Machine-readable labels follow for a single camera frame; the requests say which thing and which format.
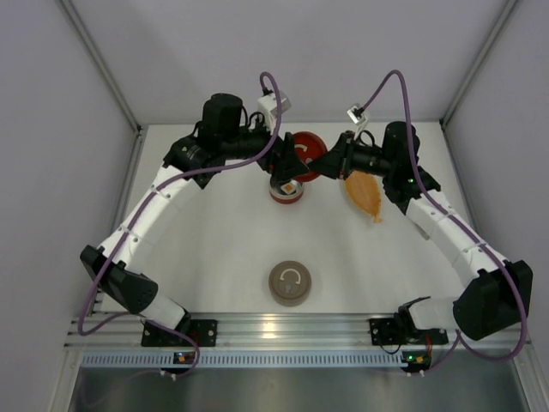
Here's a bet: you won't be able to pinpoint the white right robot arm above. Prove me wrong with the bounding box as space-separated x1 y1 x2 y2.
308 121 533 341

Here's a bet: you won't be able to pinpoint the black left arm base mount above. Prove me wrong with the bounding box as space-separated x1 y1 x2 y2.
141 319 218 348

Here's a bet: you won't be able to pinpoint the beige band metal container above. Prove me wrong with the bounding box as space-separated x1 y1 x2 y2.
271 293 309 307

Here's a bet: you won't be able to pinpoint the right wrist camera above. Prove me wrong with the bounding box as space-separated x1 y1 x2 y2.
347 103 370 136

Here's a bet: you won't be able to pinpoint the left aluminium frame post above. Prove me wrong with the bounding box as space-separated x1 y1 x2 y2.
57 0 145 181

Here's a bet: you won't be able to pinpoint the brown round lid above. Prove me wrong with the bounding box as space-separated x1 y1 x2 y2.
268 261 312 295

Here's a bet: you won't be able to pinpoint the woven bamboo boat tray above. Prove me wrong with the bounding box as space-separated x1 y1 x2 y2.
344 171 383 223

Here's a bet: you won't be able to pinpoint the red round lid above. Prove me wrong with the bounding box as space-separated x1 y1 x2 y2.
293 131 328 164

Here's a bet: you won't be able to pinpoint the metal tongs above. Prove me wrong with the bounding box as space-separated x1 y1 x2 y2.
418 227 430 240

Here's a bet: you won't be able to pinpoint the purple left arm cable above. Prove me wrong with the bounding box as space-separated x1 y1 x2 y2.
77 71 284 379

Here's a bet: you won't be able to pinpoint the aluminium frame post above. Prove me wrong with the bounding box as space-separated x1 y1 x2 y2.
439 0 523 132
57 0 145 181

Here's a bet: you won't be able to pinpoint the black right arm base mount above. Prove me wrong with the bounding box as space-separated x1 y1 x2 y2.
368 317 449 347

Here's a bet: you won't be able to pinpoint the slotted grey cable duct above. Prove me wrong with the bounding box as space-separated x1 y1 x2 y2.
81 350 430 369

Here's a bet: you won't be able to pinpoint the red band metal container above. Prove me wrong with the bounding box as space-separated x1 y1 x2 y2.
269 178 305 204

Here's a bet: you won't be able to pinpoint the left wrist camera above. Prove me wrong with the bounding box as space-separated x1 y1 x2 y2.
257 92 292 132

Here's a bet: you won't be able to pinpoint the sushi roll orange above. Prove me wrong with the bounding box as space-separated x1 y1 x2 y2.
281 182 298 196

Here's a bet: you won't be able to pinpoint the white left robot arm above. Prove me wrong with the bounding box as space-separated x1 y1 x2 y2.
80 88 309 333

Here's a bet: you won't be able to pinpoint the right aluminium frame post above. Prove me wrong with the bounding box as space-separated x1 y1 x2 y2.
439 0 523 132

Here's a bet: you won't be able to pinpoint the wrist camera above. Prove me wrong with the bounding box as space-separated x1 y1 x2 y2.
347 103 370 136
257 92 292 132

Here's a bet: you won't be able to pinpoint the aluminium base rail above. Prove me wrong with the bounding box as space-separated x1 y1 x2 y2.
63 312 528 347

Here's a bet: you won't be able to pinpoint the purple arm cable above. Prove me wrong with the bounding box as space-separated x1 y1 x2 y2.
77 71 284 379
358 70 529 374

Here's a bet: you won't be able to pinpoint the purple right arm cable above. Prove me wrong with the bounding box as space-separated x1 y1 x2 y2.
358 70 529 374

